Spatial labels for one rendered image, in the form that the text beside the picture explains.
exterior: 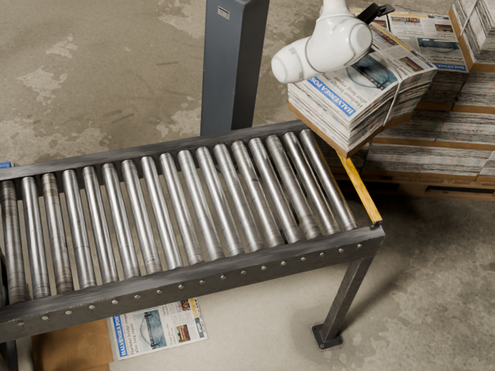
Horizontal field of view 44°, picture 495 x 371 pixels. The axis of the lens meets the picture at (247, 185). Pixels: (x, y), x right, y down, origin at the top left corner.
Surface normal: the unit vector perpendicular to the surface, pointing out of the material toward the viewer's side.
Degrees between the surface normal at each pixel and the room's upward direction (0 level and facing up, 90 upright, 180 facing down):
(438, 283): 0
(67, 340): 0
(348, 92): 14
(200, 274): 0
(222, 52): 90
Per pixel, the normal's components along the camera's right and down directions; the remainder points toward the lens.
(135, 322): 0.09, -0.61
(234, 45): -0.61, 0.59
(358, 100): -0.11, -0.47
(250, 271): 0.29, 0.77
